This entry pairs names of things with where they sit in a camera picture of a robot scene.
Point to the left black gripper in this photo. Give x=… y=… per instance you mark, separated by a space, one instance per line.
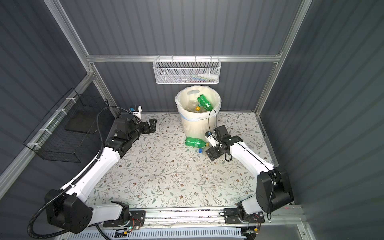
x=152 y=126

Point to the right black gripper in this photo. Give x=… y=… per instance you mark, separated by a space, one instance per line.
x=215 y=153

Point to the large green soda bottle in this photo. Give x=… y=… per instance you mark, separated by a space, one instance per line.
x=196 y=143

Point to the small green bottle yellow cap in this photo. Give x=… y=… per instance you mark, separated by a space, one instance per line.
x=203 y=103

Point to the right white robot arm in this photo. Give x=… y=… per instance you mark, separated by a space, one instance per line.
x=273 y=187

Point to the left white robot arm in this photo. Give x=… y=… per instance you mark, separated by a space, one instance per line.
x=66 y=208

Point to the cream plastic waste bin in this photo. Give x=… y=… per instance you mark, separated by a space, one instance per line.
x=195 y=118

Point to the white tube in basket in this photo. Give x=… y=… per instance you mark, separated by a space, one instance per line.
x=209 y=77

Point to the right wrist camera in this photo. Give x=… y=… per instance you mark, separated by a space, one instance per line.
x=211 y=139

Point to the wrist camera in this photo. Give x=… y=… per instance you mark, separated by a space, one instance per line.
x=211 y=139
x=136 y=111

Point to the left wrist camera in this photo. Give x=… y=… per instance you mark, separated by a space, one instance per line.
x=136 y=111

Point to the white wire mesh basket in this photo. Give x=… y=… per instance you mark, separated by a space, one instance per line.
x=185 y=72

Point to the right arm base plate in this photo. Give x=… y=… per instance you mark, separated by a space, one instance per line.
x=236 y=216

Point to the black wire mesh basket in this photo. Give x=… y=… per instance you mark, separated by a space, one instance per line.
x=71 y=134

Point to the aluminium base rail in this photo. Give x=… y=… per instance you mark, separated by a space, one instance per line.
x=193 y=217

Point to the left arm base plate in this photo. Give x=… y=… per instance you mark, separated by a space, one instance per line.
x=131 y=219

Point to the white cable duct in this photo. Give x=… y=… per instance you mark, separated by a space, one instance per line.
x=177 y=234

